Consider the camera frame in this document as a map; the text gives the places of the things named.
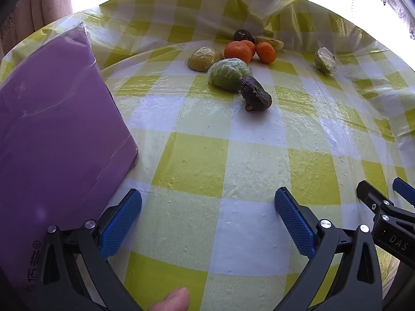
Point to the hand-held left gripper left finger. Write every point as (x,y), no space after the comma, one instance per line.
(120,223)

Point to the purple box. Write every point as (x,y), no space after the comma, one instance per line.
(55,136)

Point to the dark wrinkled avocado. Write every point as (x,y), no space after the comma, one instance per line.
(255,95)

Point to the patterned purple curtain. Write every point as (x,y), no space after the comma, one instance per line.
(29,3)

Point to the yellow spotted fruit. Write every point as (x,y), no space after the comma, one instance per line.
(270,42)

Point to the dark round fruit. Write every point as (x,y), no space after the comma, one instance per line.
(243,35)

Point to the yellow checkered tablecloth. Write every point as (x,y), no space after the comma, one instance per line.
(227,175)

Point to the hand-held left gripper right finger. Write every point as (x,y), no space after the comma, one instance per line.
(295,223)

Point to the small orange tangerine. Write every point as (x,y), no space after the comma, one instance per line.
(249,45)

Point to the plastic-wrapped green fruit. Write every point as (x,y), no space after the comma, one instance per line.
(229,74)

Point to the plastic-wrapped yellow fruit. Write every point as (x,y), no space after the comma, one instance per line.
(203,59)

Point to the plastic-wrapped cut fruit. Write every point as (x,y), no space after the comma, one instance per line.
(325,60)

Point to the large orange tangerine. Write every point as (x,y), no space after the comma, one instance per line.
(237,52)

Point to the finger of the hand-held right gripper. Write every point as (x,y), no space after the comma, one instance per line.
(392,226)
(405,189)

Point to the person's left hand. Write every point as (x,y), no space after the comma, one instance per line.
(171,301)

